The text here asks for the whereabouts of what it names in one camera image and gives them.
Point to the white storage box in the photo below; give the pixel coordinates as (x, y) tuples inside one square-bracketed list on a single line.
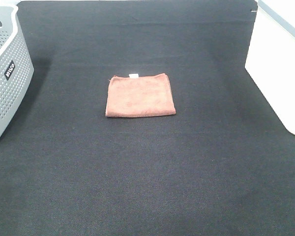
[(271, 57)]

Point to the black table mat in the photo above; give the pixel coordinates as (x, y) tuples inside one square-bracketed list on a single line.
[(223, 165)]

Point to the orange-brown towel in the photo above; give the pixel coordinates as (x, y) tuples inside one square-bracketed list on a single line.
[(148, 96)]

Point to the grey perforated laundry basket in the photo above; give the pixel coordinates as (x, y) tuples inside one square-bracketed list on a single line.
[(16, 68)]

